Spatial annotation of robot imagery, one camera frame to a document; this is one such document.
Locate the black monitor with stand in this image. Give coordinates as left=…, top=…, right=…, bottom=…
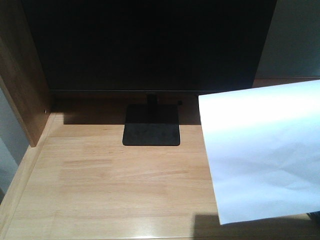
left=22, top=0, right=277, bottom=146

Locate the white paper sheet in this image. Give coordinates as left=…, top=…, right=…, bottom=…
left=198, top=80, right=320, bottom=225

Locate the wooden desk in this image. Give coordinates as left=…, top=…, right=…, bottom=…
left=0, top=0, right=320, bottom=240

